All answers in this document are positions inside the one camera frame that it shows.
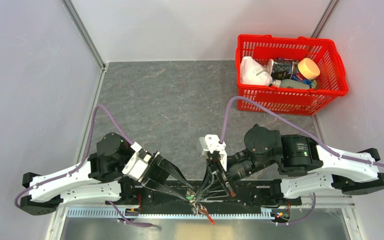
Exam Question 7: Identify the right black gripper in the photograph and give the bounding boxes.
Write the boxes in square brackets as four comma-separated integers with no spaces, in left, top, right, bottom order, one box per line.
[194,148,276,200]

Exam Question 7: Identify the red black keyring holder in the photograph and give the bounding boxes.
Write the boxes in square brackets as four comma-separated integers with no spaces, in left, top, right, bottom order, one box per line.
[185,189,215,226]

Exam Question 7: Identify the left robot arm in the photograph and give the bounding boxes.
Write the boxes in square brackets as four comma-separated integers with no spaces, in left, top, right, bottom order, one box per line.
[15,132,194,216]

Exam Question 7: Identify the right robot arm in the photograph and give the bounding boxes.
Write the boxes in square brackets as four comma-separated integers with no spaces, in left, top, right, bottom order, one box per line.
[195,125,384,205]

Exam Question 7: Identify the white plastic bag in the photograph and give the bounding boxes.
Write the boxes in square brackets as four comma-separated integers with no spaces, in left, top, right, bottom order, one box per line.
[239,56,273,86]

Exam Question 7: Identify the grey green bottle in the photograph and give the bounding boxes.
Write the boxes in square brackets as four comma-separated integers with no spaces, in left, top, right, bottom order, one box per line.
[273,79,310,90]

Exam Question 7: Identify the dark can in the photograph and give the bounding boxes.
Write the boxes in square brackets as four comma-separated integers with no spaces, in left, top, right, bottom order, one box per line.
[266,57,299,80]

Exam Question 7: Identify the red plastic basket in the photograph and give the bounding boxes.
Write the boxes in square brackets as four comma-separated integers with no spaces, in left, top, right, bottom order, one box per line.
[235,34,349,116]

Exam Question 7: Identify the jar with beige lid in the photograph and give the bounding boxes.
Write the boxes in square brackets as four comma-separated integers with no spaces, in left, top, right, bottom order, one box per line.
[291,57,320,83]

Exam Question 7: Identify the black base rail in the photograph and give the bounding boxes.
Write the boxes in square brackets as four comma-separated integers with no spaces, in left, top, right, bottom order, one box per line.
[114,179,302,215]

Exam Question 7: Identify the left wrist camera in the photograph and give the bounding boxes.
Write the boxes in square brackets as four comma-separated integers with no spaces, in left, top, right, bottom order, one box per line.
[122,149,152,182]

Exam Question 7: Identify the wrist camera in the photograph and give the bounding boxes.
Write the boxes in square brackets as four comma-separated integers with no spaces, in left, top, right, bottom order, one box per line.
[122,149,152,182]
[197,134,228,171]

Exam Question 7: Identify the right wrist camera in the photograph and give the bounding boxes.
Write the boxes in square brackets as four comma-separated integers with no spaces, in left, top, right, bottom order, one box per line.
[197,134,228,171]

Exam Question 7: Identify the grey slotted cable duct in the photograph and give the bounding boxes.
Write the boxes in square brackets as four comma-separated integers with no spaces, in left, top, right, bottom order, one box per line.
[66,206,275,221]

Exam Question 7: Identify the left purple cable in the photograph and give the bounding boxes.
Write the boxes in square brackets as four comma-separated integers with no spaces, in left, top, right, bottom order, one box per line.
[14,104,161,229]

